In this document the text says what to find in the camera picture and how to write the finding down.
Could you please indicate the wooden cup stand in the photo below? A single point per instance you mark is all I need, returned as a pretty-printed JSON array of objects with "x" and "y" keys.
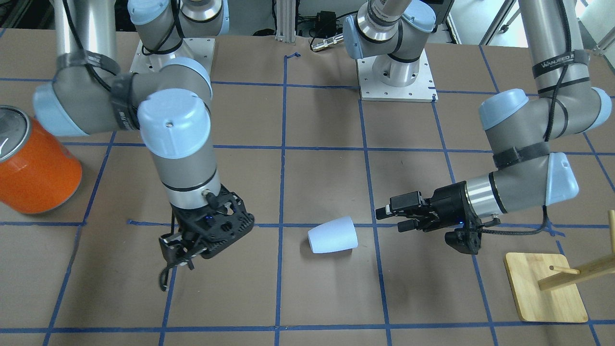
[{"x": 544, "y": 286}]

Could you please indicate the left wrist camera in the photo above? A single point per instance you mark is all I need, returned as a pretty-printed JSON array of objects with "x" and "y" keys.
[{"x": 467, "y": 239}]

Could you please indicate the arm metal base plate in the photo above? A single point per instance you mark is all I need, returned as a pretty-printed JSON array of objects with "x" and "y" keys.
[
  {"x": 383, "y": 79},
  {"x": 198, "y": 49}
]

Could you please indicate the orange can with grey lid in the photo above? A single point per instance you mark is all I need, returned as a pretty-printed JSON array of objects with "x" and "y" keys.
[{"x": 37, "y": 173}]

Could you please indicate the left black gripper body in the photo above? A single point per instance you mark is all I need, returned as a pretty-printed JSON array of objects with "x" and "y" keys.
[{"x": 453, "y": 200}]

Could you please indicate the right wrist camera with cable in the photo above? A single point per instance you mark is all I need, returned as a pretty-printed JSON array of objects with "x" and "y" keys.
[{"x": 164, "y": 274}]

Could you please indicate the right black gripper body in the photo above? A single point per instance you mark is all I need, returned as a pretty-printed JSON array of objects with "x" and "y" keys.
[{"x": 184, "y": 222}]

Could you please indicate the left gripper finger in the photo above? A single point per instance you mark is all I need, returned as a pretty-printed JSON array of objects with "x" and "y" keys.
[
  {"x": 414, "y": 224},
  {"x": 405, "y": 205}
]

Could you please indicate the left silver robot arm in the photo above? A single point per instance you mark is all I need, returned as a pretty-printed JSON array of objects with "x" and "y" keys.
[{"x": 520, "y": 130}]

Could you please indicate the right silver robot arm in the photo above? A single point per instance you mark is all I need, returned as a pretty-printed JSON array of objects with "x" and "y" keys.
[{"x": 169, "y": 106}]

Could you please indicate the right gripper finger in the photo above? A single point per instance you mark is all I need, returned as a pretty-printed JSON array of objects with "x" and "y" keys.
[
  {"x": 187, "y": 253},
  {"x": 170, "y": 248}
]

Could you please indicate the aluminium frame post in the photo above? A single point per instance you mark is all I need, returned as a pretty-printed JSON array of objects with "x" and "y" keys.
[{"x": 285, "y": 20}]

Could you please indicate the light blue plastic cup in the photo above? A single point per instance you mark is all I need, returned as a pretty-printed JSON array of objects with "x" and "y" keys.
[{"x": 333, "y": 236}]

